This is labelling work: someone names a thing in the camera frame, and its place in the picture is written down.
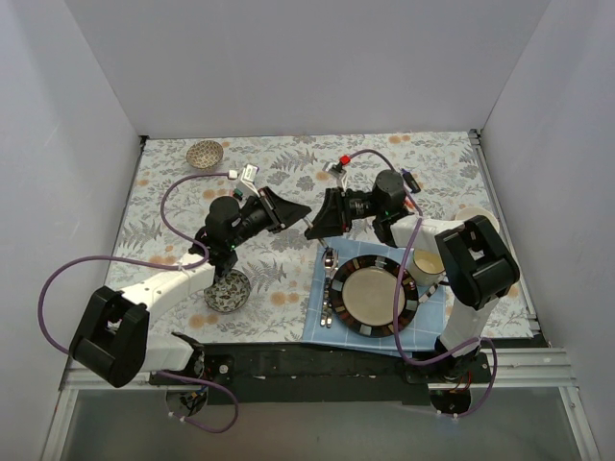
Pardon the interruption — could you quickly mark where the grey white marker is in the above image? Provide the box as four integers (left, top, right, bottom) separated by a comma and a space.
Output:
304, 217, 331, 249

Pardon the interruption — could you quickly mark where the black purple highlighter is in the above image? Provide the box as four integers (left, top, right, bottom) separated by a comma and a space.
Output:
400, 169, 422, 194

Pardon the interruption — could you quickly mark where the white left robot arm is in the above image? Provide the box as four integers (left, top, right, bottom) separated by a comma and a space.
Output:
69, 187, 311, 388

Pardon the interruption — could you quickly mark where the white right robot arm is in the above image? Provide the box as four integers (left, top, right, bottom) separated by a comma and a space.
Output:
305, 169, 520, 382

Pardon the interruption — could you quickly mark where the silver spoon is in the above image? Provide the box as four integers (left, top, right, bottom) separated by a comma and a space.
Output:
320, 247, 336, 328

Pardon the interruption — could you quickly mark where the silver fork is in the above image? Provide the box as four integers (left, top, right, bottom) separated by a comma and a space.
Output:
319, 249, 341, 328

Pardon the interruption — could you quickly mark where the floral patterned table mat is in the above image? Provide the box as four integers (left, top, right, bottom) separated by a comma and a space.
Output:
93, 132, 539, 346

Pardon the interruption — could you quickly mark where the striped rim dinner plate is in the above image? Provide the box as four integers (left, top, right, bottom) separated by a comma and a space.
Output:
328, 255, 419, 338

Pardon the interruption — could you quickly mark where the small patterned brown bowl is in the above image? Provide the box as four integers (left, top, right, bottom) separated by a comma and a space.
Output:
185, 139, 224, 170

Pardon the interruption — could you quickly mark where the leaf patterned bowl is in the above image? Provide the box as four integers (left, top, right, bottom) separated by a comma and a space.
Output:
204, 269, 252, 314

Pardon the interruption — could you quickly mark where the plain cream bowl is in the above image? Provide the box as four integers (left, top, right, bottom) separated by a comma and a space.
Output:
455, 206, 497, 223

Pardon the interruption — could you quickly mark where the blue checked cloth napkin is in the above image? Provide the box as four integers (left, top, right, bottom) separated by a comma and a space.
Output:
302, 237, 446, 356

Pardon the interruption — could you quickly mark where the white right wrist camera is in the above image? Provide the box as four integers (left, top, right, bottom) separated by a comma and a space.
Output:
323, 155, 351, 190

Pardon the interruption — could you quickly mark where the cream mug black handle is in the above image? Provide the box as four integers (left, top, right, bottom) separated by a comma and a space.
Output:
409, 250, 445, 286

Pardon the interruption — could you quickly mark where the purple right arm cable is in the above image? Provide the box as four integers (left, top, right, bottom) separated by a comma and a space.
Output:
345, 149, 497, 418

